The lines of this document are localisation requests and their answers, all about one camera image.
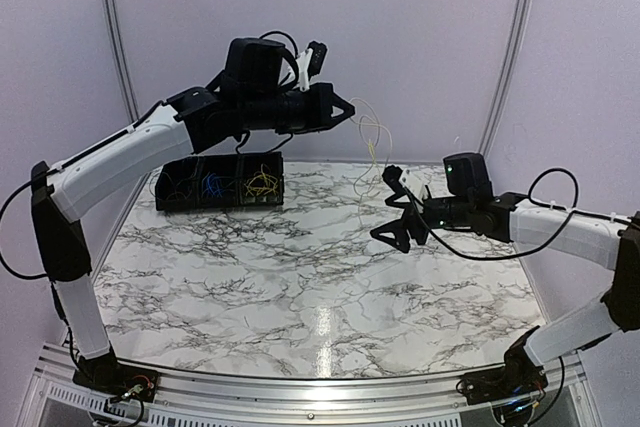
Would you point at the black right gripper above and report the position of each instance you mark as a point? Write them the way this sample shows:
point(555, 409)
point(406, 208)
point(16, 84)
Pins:
point(398, 227)

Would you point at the left aluminium corner post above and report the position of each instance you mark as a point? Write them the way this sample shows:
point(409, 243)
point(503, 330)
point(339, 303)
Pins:
point(122, 70)

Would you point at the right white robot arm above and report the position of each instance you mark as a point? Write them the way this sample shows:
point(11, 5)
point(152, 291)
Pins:
point(610, 241)

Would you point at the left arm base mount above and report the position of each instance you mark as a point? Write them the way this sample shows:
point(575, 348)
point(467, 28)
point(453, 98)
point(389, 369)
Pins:
point(118, 381)

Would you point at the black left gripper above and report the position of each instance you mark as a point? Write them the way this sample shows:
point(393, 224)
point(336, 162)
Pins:
point(321, 117)

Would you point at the right aluminium corner post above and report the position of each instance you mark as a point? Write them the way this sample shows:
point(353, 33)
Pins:
point(501, 91)

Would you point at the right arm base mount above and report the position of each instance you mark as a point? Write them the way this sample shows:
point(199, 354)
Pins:
point(500, 383)

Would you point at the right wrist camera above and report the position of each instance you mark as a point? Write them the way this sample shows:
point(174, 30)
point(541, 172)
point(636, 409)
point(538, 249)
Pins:
point(398, 179)

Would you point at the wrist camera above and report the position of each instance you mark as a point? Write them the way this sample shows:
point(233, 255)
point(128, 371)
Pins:
point(398, 179)
point(309, 63)

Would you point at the black compartment tray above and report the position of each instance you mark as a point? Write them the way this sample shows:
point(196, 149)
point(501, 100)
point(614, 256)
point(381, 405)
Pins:
point(220, 182)

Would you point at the aluminium corner post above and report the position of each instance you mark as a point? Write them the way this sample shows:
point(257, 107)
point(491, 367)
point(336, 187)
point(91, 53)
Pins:
point(501, 91)
point(122, 70)

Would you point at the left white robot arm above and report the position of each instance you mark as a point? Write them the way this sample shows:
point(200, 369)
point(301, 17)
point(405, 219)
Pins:
point(173, 129)

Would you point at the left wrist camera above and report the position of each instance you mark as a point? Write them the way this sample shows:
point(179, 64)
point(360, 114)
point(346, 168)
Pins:
point(309, 63)

